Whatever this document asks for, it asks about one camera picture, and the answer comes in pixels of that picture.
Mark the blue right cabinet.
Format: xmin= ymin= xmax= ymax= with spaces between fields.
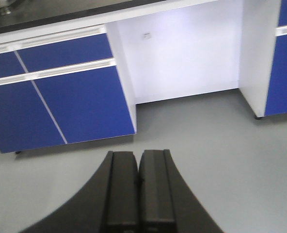
xmin=239 ymin=0 xmax=287 ymax=119

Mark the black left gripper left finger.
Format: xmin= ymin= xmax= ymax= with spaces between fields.
xmin=23 ymin=151 xmax=139 ymax=233

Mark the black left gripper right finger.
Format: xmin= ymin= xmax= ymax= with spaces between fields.
xmin=139 ymin=150 xmax=222 ymax=233

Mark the blue cabinet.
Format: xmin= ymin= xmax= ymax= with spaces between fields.
xmin=0 ymin=23 xmax=137 ymax=153
xmin=239 ymin=0 xmax=287 ymax=119

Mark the blue left cabinet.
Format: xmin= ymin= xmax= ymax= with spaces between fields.
xmin=0 ymin=23 xmax=137 ymax=153

